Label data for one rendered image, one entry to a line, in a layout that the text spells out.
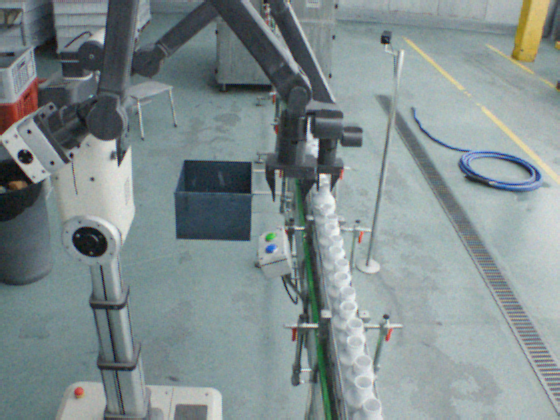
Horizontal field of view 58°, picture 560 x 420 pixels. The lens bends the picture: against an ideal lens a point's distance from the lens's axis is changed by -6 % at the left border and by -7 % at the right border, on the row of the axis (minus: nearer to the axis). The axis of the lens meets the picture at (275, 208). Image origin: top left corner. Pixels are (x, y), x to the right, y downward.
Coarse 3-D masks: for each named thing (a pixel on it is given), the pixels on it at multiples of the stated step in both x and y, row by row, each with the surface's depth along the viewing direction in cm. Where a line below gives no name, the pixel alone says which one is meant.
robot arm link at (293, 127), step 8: (312, 112) 109; (280, 120) 109; (288, 120) 107; (296, 120) 107; (304, 120) 108; (312, 120) 108; (280, 128) 110; (288, 128) 108; (296, 128) 108; (304, 128) 109; (312, 128) 109; (288, 136) 109; (296, 136) 109; (304, 136) 110
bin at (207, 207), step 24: (192, 168) 241; (216, 168) 241; (240, 168) 241; (192, 192) 213; (216, 192) 247; (240, 192) 247; (264, 192) 220; (288, 192) 221; (192, 216) 218; (216, 216) 218; (240, 216) 218; (240, 240) 224
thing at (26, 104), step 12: (36, 84) 365; (24, 96) 337; (36, 96) 366; (0, 108) 317; (12, 108) 318; (24, 108) 340; (36, 108) 365; (0, 120) 321; (12, 120) 321; (0, 132) 324
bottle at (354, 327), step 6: (354, 318) 120; (348, 324) 119; (354, 324) 121; (360, 324) 119; (348, 330) 118; (354, 330) 117; (360, 330) 118; (342, 336) 120; (348, 336) 119; (360, 336) 119; (342, 342) 119; (342, 348) 120; (336, 366) 124
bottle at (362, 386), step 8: (360, 376) 105; (368, 376) 105; (360, 384) 106; (368, 384) 105; (352, 392) 104; (360, 392) 102; (368, 392) 103; (352, 400) 104; (360, 400) 103; (352, 408) 104; (360, 408) 103; (344, 416) 107; (352, 416) 105
